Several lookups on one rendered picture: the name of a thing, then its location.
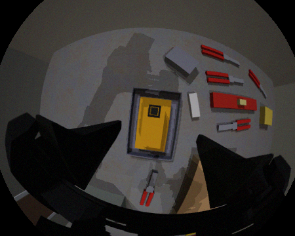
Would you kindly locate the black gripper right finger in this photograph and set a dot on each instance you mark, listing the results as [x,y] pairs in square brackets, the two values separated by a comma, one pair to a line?
[225,171]

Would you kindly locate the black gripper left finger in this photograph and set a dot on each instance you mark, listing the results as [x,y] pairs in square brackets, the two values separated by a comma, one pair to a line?
[82,149]

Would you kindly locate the tan wooden floor panel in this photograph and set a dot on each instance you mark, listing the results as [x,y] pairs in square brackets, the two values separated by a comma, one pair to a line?
[194,194]

